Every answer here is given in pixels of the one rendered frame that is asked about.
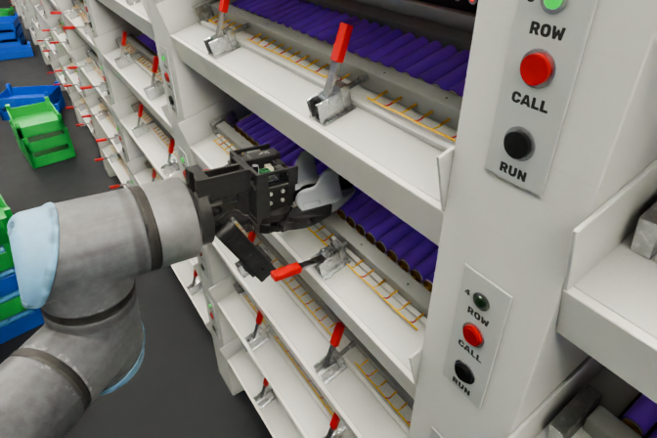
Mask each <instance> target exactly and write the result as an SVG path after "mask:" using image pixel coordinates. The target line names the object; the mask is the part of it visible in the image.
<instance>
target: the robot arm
mask: <svg viewBox="0 0 657 438"><path fill-rule="evenodd" d="M258 149H261V151H259V152H254V153H245V154H241V153H243V152H248V151H253V150H258ZM185 171H186V182H187V184H186V183H185V182H184V181H183V180H182V179H181V178H179V177H173V178H168V179H164V180H159V181H155V182H150V183H146V184H142V185H138V186H134V187H129V188H124V189H120V190H115V191H110V192H106V193H101V194H96V195H92V196H88V197H80V198H75V199H71V200H66V201H61V202H57V203H52V202H47V203H45V204H43V205H42V206H39V207H35V208H32V209H28V210H25V211H21V212H18V213H16V214H14V215H13V216H12V217H11V218H10V220H9V222H8V225H7V229H8V235H9V240H10V245H11V250H12V255H13V260H14V265H15V271H16V276H17V281H18V286H19V291H20V296H21V301H22V306H23V307H24V308H26V309H39V308H40V310H41V313H42V316H43V320H44V325H43V327H42V328H40V329H39V330H38V331H37V332H36V333H35V334H34V335H33V336H32V337H31V338H30V339H28V340H27V341H26V342H25V343H24V344H23V345H22V346H21V347H20V348H19V349H17V350H15V351H14V352H13V353H12V354H11V355H10V356H9V357H8V358H7V359H6V360H5V361H4V362H3V363H2V364H1V365H0V438H65V436H66V435H67V434H68V432H69V431H70V430H71V429H72V427H73V426H74V425H75V423H76V422H77V421H78V420H79V418H80V417H81V416H82V415H83V413H84V412H85V411H86V410H88V409H89V408H90V407H91V405H92V404H93V403H94V402H95V400H96V399H97V398H98V396H102V395H105V394H108V393H111V392H112V391H114V390H116V389H118V388H119V387H121V386H122V385H124V384H125V383H127V382H128V381H129V380H130V379H131V378H132V377H133V376H134V374H135V373H136V372H137V370H138V369H139V367H140V366H141V364H142V362H143V359H144V354H145V341H146V334H145V328H144V325H143V323H142V321H141V315H140V309H139V303H138V297H137V290H136V285H135V281H134V277H135V276H138V275H142V274H145V273H147V272H150V271H153V270H156V269H159V268H163V267H166V266H169V265H173V264H176V263H179V262H182V261H185V260H189V259H192V258H195V257H198V256H199V255H200V253H201V251H202V246H203V245H206V244H209V243H213V242H214V239H215V236H216V238H217V239H218V240H219V241H220V242H221V243H223V244H224V245H225V246H226V247H227V248H228V249H229V250H230V251H231V252H232V253H233V254H234V255H235V256H236V257H237V258H238V259H239V262H240V264H241V265H242V267H243V269H244V270H245V271H246V272H247V273H248V274H249V275H250V276H251V277H252V278H254V277H256V278H257V279H258V280H259V281H260V282H261V283H262V282H264V281H265V280H266V279H267V278H268V277H269V276H270V275H271V271H273V270H276V268H275V267H274V266H273V264H272V263H271V261H272V259H271V258H270V257H269V256H268V252H267V251H266V250H265V249H263V248H261V247H260V246H259V245H258V244H257V245H255V244H254V243H253V242H251V241H250V239H249V238H248V237H247V236H246V235H245V234H244V233H243V232H242V231H241V230H240V228H239V227H238V226H237V225H236V224H235V223H234V222H233V221H232V219H230V218H231V217H234V218H235V219H236V220H237V221H238V223H239V224H240V225H241V226H242V227H243V228H244V229H245V231H246V232H247V233H249V232H251V231H253V233H254V234H256V233H261V234H270V233H274V232H282V233H283V232H286V231H290V230H298V229H304V228H308V227H311V226H313V225H315V224H317V223H319V222H321V221H322V220H324V219H326V218H328V217H329V216H330V215H331V214H332V213H333V212H334V211H335V210H337V209H338V208H340V207H341V206H342V205H343V204H344V203H345V202H346V201H348V200H349V199H350V198H351V196H353V195H354V194H355V192H356V188H355V187H352V188H347V189H343V190H341V188H340V183H339V176H338V173H336V172H335V171H333V170H332V169H331V168H329V169H326V170H325V171H324V172H323V173H322V175H318V172H317V168H316V164H315V160H314V156H313V155H311V154H310V153H308V152H307V151H304V152H302V153H301V154H300V155H299V156H298V159H297V160H296V163H295V165H294V166H290V167H287V168H285V163H284V162H283V161H281V153H279V152H278V151H277V150H276V149H274V148H272V149H270V144H269V143H268V144H263V145H258V146H253V147H248V148H243V149H238V150H233V151H230V165H227V166H222V167H217V168H213V169H208V170H203V171H202V170H201V169H200V168H199V167H198V165H192V166H187V167H185ZM294 201H295V202H296V204H297V206H295V207H292V205H293V202H294Z"/></svg>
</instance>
